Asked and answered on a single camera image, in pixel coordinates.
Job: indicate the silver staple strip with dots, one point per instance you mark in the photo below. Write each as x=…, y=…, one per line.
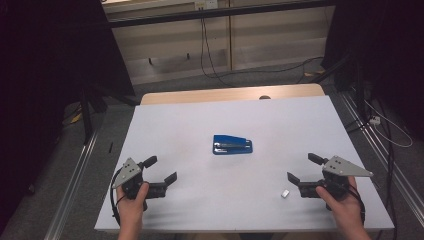
x=285, y=193

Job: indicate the blue stapler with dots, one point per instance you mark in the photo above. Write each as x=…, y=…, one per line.
x=231, y=145

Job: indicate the black curtain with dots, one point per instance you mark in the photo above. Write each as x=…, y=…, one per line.
x=390, y=50
x=40, y=83

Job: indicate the aluminium floor rail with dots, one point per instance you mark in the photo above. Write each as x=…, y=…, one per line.
x=380, y=153
x=71, y=190

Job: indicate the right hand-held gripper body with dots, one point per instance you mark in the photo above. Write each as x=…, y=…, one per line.
x=343, y=168

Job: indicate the wooden table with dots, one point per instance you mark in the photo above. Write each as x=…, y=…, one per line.
x=216, y=94

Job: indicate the white wall socket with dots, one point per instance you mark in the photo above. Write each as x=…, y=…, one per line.
x=206, y=4

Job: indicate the beige wooden cabinet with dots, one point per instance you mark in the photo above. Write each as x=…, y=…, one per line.
x=266, y=43

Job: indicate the dark round table grommet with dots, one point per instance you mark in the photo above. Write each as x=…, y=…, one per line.
x=265, y=97

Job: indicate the black stand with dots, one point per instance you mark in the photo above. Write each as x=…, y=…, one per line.
x=336, y=68
x=87, y=113

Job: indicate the small black floor item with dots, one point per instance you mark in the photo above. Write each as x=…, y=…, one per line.
x=110, y=147

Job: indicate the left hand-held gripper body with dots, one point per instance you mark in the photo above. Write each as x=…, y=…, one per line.
x=127, y=173

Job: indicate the white table cover sheet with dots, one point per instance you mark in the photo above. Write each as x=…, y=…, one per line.
x=216, y=200

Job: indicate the black horizontal bar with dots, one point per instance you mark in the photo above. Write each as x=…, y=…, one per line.
x=216, y=13

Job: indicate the person's left hand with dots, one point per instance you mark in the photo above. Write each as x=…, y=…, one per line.
x=131, y=213

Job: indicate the white power adapter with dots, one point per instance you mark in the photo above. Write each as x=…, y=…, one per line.
x=375, y=120

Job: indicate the person's right hand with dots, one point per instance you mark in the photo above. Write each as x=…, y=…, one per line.
x=346, y=210

